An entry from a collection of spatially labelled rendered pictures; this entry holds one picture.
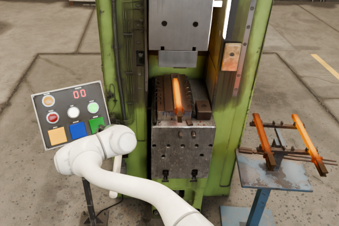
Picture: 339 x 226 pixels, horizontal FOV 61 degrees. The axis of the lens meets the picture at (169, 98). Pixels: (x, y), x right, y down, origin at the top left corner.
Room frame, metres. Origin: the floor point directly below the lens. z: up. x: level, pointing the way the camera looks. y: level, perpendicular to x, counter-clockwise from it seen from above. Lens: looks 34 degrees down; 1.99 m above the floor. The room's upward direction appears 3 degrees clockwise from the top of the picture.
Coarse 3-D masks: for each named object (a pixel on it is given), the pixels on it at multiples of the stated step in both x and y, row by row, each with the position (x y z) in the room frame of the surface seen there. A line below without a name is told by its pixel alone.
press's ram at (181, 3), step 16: (160, 0) 1.34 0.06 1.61; (176, 0) 1.35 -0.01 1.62; (192, 0) 1.35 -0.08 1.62; (208, 0) 1.36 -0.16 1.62; (160, 16) 1.34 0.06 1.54; (176, 16) 1.35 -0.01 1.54; (192, 16) 1.35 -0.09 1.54; (208, 16) 1.36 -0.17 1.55; (160, 32) 1.34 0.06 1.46; (176, 32) 1.35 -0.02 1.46; (192, 32) 1.36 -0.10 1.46; (208, 32) 1.36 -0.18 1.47; (160, 48) 1.34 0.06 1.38; (176, 48) 1.35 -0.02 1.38; (192, 48) 1.36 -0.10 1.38
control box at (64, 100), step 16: (32, 96) 1.13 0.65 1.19; (64, 96) 1.18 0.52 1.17; (80, 96) 1.21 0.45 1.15; (96, 96) 1.24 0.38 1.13; (48, 112) 1.11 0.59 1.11; (64, 112) 1.14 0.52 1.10; (80, 112) 1.17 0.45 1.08; (96, 112) 1.20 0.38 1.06; (48, 128) 1.07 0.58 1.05; (64, 128) 1.10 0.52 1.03; (48, 144) 1.03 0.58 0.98; (64, 144) 1.05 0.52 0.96
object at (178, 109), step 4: (176, 80) 1.66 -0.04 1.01; (176, 84) 1.61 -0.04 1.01; (176, 88) 1.56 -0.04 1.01; (176, 92) 1.51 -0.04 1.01; (176, 96) 1.47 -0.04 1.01; (176, 100) 1.42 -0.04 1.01; (180, 100) 1.42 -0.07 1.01; (176, 104) 1.38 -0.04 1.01; (180, 104) 1.38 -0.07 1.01; (176, 108) 1.34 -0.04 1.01; (180, 108) 1.33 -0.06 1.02; (176, 112) 1.34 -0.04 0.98; (180, 112) 1.29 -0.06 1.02; (180, 116) 1.26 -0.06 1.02; (180, 120) 1.26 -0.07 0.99
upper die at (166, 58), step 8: (160, 56) 1.34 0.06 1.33; (168, 56) 1.35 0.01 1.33; (176, 56) 1.35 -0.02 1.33; (184, 56) 1.35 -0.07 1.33; (192, 56) 1.36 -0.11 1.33; (160, 64) 1.34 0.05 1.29; (168, 64) 1.35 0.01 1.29; (176, 64) 1.35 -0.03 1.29; (184, 64) 1.35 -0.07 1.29; (192, 64) 1.36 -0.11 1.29
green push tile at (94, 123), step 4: (88, 120) 1.17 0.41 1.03; (92, 120) 1.16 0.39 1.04; (96, 120) 1.17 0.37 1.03; (100, 120) 1.18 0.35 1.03; (92, 124) 1.15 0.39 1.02; (96, 124) 1.16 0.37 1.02; (104, 124) 1.17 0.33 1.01; (92, 128) 1.14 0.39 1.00; (96, 128) 1.15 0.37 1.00; (92, 132) 1.13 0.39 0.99
